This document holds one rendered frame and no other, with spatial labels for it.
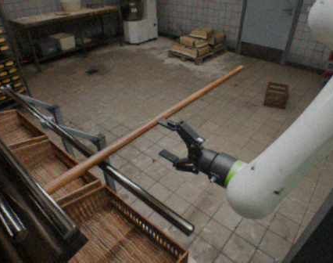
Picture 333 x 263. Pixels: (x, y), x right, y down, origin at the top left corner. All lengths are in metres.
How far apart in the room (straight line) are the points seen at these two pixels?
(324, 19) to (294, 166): 0.34
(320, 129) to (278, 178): 0.12
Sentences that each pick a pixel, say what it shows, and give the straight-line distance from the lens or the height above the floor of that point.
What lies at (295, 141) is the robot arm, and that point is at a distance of 0.49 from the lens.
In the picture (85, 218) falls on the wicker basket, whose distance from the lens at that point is 1.33.
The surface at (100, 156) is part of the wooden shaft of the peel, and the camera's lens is 0.72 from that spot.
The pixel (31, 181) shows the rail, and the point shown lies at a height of 1.44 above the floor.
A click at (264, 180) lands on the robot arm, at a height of 1.33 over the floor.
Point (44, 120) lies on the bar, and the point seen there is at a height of 1.17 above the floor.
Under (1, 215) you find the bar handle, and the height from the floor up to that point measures 1.47.
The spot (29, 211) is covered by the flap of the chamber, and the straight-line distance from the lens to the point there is 0.36.
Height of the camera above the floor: 1.67
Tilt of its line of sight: 37 degrees down
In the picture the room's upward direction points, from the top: straight up
